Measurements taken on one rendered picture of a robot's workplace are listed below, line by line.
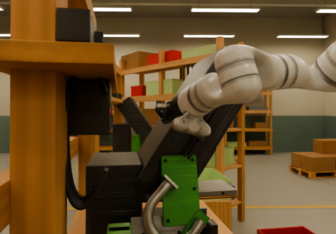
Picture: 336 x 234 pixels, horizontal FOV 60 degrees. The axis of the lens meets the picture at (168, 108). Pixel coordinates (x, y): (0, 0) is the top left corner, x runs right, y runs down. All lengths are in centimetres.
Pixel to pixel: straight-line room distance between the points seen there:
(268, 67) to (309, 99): 1053
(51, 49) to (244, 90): 34
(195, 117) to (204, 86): 10
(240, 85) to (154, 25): 983
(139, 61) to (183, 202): 402
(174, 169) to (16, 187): 46
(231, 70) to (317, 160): 645
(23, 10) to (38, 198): 39
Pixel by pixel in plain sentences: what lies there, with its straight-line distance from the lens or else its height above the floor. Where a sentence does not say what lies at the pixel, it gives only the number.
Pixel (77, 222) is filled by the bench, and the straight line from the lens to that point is 156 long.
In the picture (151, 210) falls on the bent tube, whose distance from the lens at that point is 89.
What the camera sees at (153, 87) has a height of 176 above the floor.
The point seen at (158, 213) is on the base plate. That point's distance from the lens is 156.
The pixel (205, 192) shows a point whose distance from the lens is 108.
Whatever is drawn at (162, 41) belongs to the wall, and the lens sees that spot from 1014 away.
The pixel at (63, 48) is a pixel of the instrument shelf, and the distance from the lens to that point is 56.
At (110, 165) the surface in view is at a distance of 97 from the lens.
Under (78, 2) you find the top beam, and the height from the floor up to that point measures 185.
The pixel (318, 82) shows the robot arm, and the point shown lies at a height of 148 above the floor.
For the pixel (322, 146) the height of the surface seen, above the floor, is 61.
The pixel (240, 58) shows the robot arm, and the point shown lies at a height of 150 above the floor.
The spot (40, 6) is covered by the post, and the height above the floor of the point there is 163.
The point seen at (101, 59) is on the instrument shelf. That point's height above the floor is 151.
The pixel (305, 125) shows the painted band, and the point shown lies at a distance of 1103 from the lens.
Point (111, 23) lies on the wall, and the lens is 1044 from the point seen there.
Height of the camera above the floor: 141
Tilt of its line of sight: 1 degrees up
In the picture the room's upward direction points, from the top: straight up
